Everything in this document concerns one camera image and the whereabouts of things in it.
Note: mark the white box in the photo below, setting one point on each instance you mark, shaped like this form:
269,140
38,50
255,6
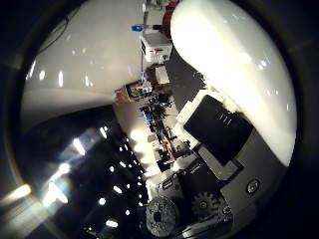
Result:
156,46

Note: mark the cluttered equipment bench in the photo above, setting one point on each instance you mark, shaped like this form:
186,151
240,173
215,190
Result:
159,132

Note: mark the red-brown object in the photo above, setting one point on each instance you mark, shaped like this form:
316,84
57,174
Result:
167,20

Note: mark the small blue object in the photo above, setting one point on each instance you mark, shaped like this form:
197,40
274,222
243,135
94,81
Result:
136,28

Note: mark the brown wooden cabinet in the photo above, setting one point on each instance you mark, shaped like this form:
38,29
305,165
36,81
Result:
159,74

